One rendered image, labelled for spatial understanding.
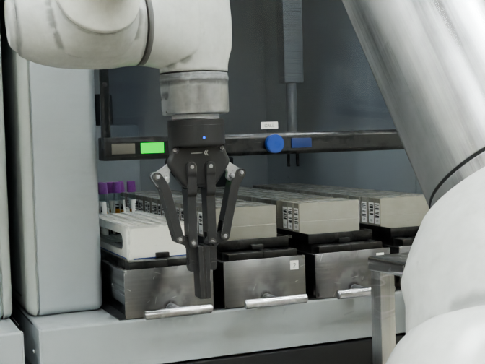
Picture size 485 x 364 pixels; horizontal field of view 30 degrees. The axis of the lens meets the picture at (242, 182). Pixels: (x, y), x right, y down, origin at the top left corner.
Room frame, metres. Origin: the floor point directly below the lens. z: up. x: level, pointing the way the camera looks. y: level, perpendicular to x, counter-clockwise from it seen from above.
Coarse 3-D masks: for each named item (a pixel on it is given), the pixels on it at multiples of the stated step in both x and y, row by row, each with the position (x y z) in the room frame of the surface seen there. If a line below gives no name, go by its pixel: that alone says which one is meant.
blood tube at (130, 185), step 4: (128, 184) 1.60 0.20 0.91; (132, 184) 1.60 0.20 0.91; (128, 188) 1.60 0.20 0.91; (132, 188) 1.60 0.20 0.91; (128, 192) 1.61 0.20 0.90; (132, 192) 1.60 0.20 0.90; (128, 196) 1.61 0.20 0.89; (132, 196) 1.60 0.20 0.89; (128, 200) 1.61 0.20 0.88; (132, 200) 1.60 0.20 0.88; (132, 204) 1.60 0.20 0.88; (132, 208) 1.60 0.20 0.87
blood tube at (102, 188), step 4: (100, 184) 1.56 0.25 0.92; (104, 184) 1.56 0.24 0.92; (100, 188) 1.56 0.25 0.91; (104, 188) 1.56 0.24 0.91; (100, 192) 1.56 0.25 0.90; (104, 192) 1.56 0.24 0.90; (100, 196) 1.57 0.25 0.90; (104, 196) 1.57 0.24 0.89; (100, 200) 1.57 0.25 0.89; (104, 200) 1.57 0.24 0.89; (100, 204) 1.57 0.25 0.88; (104, 204) 1.57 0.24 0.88; (104, 208) 1.57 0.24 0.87; (104, 212) 1.57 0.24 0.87; (104, 228) 1.57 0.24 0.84; (104, 232) 1.57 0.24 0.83; (108, 232) 1.57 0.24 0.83
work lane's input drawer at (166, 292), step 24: (120, 264) 1.34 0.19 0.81; (144, 264) 1.30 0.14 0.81; (168, 264) 1.32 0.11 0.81; (120, 288) 1.31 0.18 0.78; (144, 288) 1.29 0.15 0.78; (168, 288) 1.31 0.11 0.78; (192, 288) 1.32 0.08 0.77; (144, 312) 1.25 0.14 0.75; (168, 312) 1.26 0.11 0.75; (192, 312) 1.28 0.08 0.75
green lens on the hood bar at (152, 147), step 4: (144, 144) 1.36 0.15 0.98; (148, 144) 1.36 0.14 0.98; (152, 144) 1.37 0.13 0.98; (156, 144) 1.37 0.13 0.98; (160, 144) 1.37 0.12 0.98; (144, 148) 1.36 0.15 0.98; (148, 148) 1.36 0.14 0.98; (152, 148) 1.37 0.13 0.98; (156, 148) 1.37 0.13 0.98; (160, 148) 1.37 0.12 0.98; (144, 152) 1.36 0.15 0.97; (148, 152) 1.36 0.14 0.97; (152, 152) 1.37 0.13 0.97; (156, 152) 1.37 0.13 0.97; (160, 152) 1.37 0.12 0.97
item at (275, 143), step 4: (268, 136) 1.43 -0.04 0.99; (272, 136) 1.43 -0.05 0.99; (276, 136) 1.43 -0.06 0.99; (280, 136) 1.44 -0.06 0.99; (268, 140) 1.43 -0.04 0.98; (272, 140) 1.43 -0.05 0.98; (276, 140) 1.43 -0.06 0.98; (280, 140) 1.44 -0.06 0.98; (268, 144) 1.43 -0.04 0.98; (272, 144) 1.43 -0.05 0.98; (276, 144) 1.43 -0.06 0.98; (280, 144) 1.44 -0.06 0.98; (268, 148) 1.43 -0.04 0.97; (272, 148) 1.43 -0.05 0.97; (276, 148) 1.43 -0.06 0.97; (280, 148) 1.44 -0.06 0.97; (272, 152) 1.44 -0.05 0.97; (276, 152) 1.44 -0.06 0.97
